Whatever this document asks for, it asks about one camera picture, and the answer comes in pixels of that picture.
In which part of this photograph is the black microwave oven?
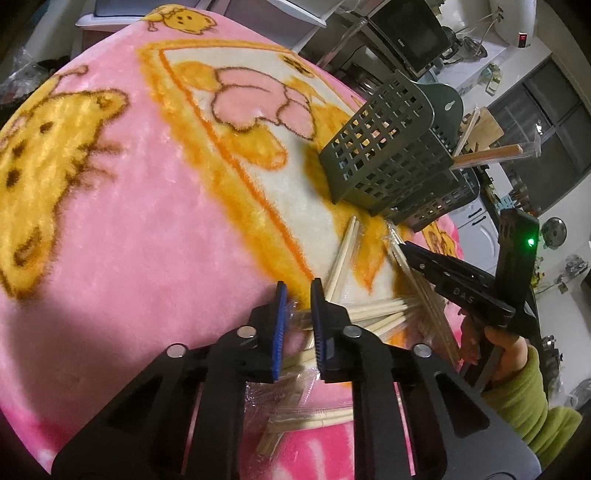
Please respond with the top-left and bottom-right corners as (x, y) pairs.
(369, 0), (455, 77)

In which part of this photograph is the person's right hand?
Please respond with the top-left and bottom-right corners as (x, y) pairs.
(459, 318), (529, 374)

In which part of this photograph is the dark green utensil holder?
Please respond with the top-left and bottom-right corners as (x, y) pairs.
(318, 69), (481, 232)

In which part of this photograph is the pink printed blanket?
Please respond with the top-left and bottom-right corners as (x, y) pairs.
(0, 4), (467, 480)

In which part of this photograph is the chopstick pair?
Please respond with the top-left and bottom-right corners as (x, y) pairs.
(451, 143), (542, 169)
(453, 108), (481, 157)

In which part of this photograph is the wooden cutting board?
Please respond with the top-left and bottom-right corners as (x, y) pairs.
(464, 107), (505, 153)

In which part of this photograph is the white water heater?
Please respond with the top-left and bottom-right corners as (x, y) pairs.
(488, 0), (533, 48)

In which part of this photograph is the white plastic drawer unit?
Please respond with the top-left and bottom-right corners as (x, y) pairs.
(75, 0), (162, 34)
(272, 0), (335, 51)

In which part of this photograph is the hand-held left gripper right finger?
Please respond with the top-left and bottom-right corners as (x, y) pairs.
(310, 277), (543, 480)

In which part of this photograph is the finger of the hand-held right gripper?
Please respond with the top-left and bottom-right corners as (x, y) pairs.
(399, 241), (462, 296)

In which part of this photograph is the round steel lid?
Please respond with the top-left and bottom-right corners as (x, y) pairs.
(542, 217), (567, 250)

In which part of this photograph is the metal shelf rack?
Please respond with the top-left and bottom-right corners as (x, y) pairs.
(318, 8), (444, 95)

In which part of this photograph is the dark window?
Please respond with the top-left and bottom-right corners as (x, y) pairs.
(488, 59), (591, 214)

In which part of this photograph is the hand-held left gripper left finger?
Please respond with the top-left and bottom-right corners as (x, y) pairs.
(50, 281), (289, 480)

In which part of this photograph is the pile of chopsticks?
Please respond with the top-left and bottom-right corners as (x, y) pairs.
(245, 215), (462, 457)

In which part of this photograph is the crumpled clear plastic bag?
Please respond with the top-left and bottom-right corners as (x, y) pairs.
(0, 46), (62, 112)

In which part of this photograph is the white kitchen cabinet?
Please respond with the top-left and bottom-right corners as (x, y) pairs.
(450, 203), (505, 273)

